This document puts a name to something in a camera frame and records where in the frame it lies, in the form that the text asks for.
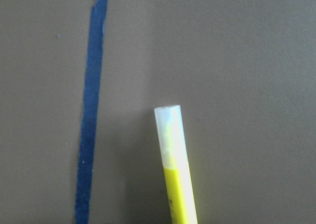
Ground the yellow highlighter pen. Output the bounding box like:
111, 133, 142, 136
154, 105, 198, 224

